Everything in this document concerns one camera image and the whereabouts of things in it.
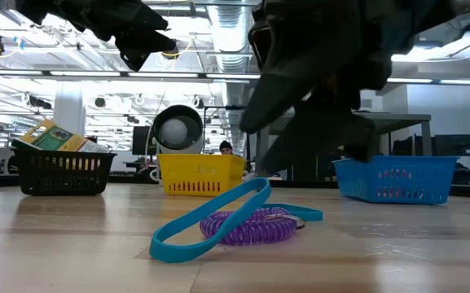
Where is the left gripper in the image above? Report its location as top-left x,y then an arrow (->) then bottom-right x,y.
61,0 -> 178,72

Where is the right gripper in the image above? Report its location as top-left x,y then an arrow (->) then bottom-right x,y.
239,0 -> 395,177

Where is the blue rubber band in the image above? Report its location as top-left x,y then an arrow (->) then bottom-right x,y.
149,177 -> 271,265
258,202 -> 324,223

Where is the purple coil keychain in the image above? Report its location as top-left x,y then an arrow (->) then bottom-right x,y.
200,207 -> 307,247

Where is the yellow carded crayon pack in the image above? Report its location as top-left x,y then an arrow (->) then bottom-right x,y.
11,119 -> 110,155

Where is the long ceiling light bar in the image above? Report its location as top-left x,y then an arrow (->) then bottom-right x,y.
0,68 -> 470,85

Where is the person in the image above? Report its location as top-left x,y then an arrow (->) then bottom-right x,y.
217,140 -> 236,156

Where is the grey perforated metal stand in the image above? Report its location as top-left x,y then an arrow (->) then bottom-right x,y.
254,112 -> 432,179

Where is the white spot lamp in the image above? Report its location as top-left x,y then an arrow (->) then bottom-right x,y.
152,104 -> 205,155

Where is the black background monitor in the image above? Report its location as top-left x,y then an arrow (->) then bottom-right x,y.
131,125 -> 157,156
433,133 -> 470,158

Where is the yellow plastic basket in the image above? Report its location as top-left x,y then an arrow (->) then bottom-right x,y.
156,153 -> 247,197

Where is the white round column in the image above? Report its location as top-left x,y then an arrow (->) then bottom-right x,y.
53,91 -> 86,142

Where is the blue plastic basket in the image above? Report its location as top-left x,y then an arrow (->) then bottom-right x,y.
332,155 -> 459,205

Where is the black plastic basket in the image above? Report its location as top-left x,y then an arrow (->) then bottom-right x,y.
12,148 -> 117,196

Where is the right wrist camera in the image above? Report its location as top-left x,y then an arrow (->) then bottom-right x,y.
249,15 -> 284,72

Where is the corrugated silver air duct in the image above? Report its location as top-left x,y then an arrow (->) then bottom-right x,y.
205,0 -> 260,155

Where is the white lamp cable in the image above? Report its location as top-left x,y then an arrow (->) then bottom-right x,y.
143,91 -> 166,183

